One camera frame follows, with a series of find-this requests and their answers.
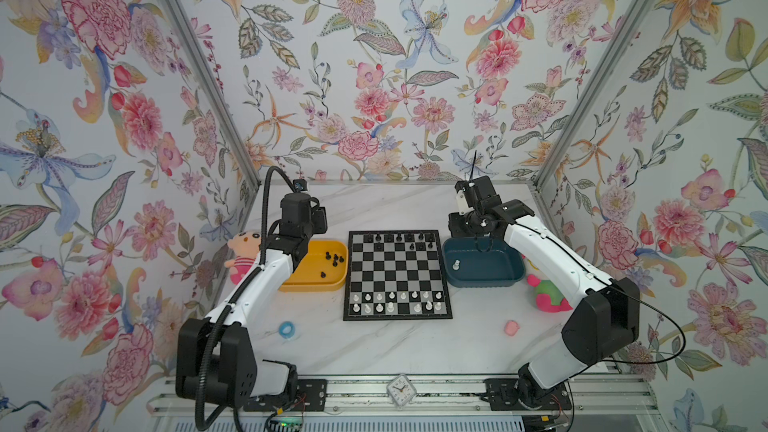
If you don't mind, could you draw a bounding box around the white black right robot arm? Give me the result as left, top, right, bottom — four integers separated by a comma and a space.
448, 176, 641, 395

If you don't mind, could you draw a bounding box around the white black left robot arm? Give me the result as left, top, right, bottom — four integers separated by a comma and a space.
175, 179, 328, 415

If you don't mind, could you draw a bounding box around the teal plastic tray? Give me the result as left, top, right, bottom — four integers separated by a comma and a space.
442, 237, 526, 288

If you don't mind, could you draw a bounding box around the yellow plastic tray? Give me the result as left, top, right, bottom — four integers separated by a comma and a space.
279, 239, 349, 293

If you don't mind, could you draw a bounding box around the doll plush toy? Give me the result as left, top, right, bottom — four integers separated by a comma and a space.
224, 230, 262, 285

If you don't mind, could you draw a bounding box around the pink white plush toy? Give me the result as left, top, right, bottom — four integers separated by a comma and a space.
523, 257, 572, 313

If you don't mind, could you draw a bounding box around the black white chessboard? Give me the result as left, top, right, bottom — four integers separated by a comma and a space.
343, 230, 453, 322

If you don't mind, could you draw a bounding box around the pink small eraser toy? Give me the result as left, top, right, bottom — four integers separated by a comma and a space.
504, 320, 520, 337

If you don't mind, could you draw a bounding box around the small white desk clock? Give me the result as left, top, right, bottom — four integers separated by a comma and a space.
386, 374, 418, 408

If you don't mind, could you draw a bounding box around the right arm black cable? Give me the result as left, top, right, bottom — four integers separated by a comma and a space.
515, 221, 687, 366

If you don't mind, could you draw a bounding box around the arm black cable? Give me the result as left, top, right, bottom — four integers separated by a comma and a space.
193, 165, 298, 432
515, 221, 687, 366

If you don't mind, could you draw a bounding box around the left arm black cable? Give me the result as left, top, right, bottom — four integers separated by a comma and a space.
193, 165, 298, 432

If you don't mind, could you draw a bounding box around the blue small ring toy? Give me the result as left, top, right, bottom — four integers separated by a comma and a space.
278, 321, 296, 339

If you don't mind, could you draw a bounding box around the aluminium frame corner post left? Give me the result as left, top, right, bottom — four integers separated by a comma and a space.
159, 0, 261, 192

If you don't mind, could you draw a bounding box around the aluminium frame corner post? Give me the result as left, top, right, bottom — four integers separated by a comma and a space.
530, 0, 653, 192
159, 0, 261, 192

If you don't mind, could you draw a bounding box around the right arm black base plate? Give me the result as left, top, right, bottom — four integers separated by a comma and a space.
482, 377, 573, 411

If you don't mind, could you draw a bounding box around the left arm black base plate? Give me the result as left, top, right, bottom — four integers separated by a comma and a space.
244, 379, 328, 413

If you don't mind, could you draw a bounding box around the aluminium frame corner post right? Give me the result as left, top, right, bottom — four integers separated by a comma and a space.
530, 0, 653, 192

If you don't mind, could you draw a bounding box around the aluminium front rail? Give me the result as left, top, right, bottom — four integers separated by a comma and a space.
146, 373, 667, 418

